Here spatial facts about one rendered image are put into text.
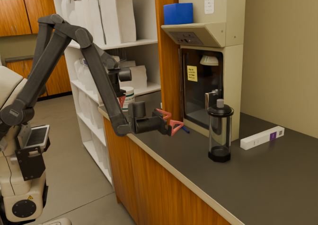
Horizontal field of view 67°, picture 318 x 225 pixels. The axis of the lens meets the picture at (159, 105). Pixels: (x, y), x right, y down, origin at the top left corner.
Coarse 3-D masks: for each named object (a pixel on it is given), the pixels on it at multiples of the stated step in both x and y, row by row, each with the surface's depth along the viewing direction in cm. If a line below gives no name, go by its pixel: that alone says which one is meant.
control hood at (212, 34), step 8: (184, 24) 106; (192, 24) 98; (200, 24) 94; (208, 24) 93; (216, 24) 95; (224, 24) 97; (200, 32) 98; (208, 32) 94; (216, 32) 96; (224, 32) 98; (200, 40) 105; (208, 40) 100; (216, 40) 97; (224, 40) 99
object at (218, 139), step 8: (232, 112) 96; (216, 120) 97; (224, 120) 97; (216, 128) 98; (224, 128) 98; (216, 136) 100; (224, 136) 99; (216, 144) 101; (224, 144) 100; (216, 152) 102; (224, 152) 102
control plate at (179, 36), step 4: (168, 32) 117; (172, 32) 115; (176, 32) 112; (180, 32) 109; (184, 32) 107; (188, 32) 104; (192, 32) 102; (176, 36) 116; (180, 36) 114; (184, 36) 111; (188, 36) 108; (192, 36) 106; (196, 36) 104; (176, 40) 121; (180, 40) 117; (184, 40) 115; (188, 40) 112; (196, 40) 107; (200, 44) 108
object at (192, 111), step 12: (192, 60) 119; (204, 60) 112; (216, 60) 105; (204, 72) 114; (216, 72) 107; (192, 84) 124; (204, 84) 116; (216, 84) 109; (192, 96) 127; (204, 96) 118; (216, 96) 111; (192, 108) 129; (204, 108) 120; (192, 120) 132; (204, 120) 122
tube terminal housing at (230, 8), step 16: (192, 0) 111; (224, 0) 95; (240, 0) 98; (208, 16) 105; (224, 16) 97; (240, 16) 101; (240, 32) 103; (192, 48) 119; (208, 48) 109; (224, 48) 101; (240, 48) 106; (224, 64) 103; (240, 64) 108; (224, 80) 106; (240, 80) 111; (224, 96) 108; (240, 96) 114; (192, 128) 135
